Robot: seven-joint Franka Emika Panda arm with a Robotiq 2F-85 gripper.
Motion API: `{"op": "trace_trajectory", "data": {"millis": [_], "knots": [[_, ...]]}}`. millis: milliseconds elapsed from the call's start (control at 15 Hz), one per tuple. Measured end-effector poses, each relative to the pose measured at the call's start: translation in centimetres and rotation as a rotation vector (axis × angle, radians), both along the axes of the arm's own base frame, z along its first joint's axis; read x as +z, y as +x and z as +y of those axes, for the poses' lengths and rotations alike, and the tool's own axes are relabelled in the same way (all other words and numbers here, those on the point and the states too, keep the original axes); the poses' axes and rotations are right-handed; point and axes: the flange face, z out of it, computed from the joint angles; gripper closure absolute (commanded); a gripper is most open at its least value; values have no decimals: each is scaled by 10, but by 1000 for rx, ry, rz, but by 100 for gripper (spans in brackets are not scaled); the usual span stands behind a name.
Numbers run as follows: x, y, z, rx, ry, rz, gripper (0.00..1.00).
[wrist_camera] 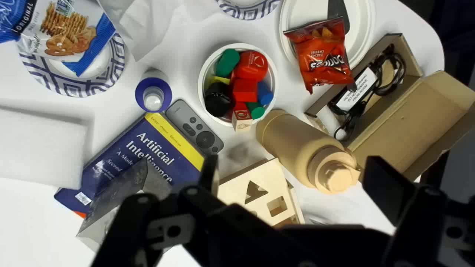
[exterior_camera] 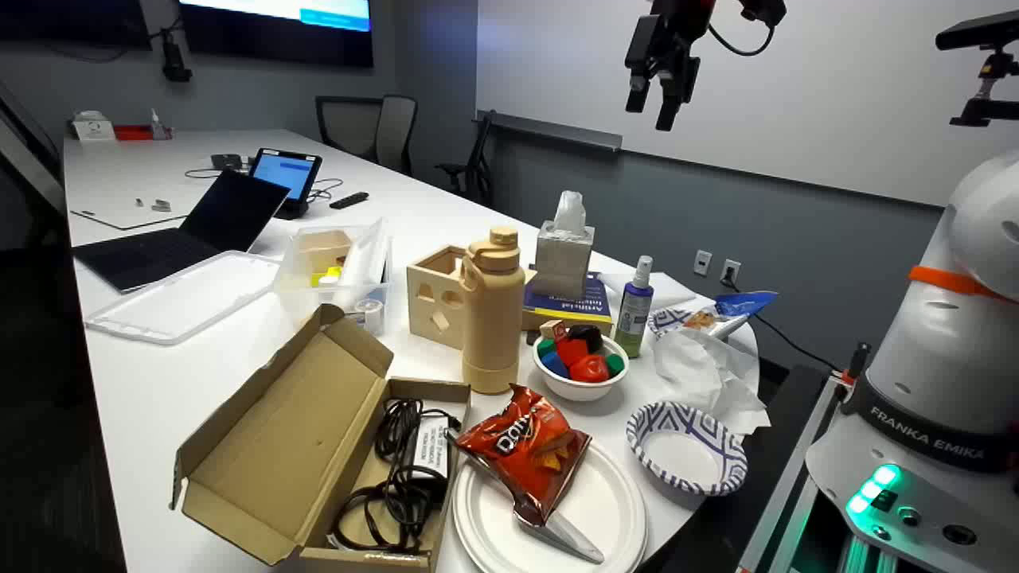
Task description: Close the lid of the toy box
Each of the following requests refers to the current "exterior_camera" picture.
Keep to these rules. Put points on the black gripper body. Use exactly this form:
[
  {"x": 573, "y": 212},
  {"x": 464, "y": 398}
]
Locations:
[{"x": 678, "y": 31}]

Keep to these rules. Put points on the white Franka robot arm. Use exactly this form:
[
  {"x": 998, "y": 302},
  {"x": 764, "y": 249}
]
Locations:
[{"x": 957, "y": 352}]

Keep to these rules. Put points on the green toy block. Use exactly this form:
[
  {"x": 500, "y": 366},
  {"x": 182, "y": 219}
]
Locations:
[{"x": 614, "y": 363}]

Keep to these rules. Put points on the red toy block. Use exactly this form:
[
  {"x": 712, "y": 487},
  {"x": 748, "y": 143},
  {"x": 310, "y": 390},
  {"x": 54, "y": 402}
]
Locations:
[{"x": 585, "y": 358}]

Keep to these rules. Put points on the blue toy block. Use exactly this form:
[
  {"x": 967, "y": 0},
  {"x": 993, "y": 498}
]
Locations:
[{"x": 550, "y": 353}]

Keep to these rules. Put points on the wooden shape sorter toy box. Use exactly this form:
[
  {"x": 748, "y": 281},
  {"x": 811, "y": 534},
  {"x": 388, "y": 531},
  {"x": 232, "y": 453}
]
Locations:
[{"x": 438, "y": 297}]

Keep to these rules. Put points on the open brown cardboard box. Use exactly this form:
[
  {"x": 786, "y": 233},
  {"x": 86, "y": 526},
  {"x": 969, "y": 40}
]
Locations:
[{"x": 287, "y": 446}]

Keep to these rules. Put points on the clear plastic container lid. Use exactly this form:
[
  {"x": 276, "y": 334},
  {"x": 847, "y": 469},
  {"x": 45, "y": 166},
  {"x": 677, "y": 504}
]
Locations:
[{"x": 178, "y": 299}]

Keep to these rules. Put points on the small red box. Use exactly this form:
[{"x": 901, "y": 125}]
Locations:
[{"x": 132, "y": 132}]

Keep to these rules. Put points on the small clear spray bottle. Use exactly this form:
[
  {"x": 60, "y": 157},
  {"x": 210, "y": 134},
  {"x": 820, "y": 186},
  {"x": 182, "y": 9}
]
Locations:
[{"x": 634, "y": 314}]

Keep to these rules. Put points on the blue snack packet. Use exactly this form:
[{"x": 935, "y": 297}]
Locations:
[{"x": 747, "y": 302}]

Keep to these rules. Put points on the grey office chair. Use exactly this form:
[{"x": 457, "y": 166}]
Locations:
[{"x": 396, "y": 132}]

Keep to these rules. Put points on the clear plastic bag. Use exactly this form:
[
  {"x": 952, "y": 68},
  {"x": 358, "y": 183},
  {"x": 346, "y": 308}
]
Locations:
[{"x": 703, "y": 366}]

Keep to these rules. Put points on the tan water bottle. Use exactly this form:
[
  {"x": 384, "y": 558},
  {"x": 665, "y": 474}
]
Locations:
[{"x": 495, "y": 318}]

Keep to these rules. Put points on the white bowl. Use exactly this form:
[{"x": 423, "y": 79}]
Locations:
[{"x": 576, "y": 382}]

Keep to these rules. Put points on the black office chair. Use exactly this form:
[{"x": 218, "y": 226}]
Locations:
[{"x": 346, "y": 125}]

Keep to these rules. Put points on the black remote control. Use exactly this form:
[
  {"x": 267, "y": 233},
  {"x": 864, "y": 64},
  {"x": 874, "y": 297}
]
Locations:
[{"x": 349, "y": 199}]

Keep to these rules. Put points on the blue patterned paper plate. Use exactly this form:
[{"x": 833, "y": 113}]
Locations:
[{"x": 684, "y": 446}]

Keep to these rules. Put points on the clear plastic storage container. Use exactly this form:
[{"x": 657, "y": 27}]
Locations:
[{"x": 329, "y": 264}]

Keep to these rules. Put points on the black tablet with blue screen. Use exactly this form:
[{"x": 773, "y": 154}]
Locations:
[{"x": 287, "y": 175}]

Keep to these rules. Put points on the red Doritos chip bag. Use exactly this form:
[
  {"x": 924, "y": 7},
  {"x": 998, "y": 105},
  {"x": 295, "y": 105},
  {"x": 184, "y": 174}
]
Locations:
[{"x": 525, "y": 446}]

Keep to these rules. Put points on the white paper plate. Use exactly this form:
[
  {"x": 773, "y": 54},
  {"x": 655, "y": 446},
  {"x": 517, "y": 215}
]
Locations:
[{"x": 607, "y": 511}]

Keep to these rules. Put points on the dark computer mouse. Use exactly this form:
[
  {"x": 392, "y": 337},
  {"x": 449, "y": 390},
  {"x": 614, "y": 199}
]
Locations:
[{"x": 223, "y": 162}]

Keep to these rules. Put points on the black webcam under screen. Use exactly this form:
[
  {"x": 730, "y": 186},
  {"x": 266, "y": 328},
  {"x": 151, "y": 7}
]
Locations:
[{"x": 173, "y": 59}]

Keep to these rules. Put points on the black laptop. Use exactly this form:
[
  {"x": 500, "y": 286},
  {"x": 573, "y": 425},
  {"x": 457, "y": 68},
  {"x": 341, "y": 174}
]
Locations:
[{"x": 176, "y": 233}]

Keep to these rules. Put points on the white wall outlet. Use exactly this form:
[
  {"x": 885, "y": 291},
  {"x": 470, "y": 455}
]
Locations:
[
  {"x": 730, "y": 272},
  {"x": 701, "y": 262}
]

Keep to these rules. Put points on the black camera on stand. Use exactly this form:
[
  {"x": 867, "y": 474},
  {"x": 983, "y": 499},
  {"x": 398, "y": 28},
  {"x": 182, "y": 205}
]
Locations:
[{"x": 989, "y": 64}]

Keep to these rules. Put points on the wall mounted TV screen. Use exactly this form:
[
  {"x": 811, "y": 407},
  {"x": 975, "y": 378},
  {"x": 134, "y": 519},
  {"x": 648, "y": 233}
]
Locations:
[{"x": 278, "y": 27}]

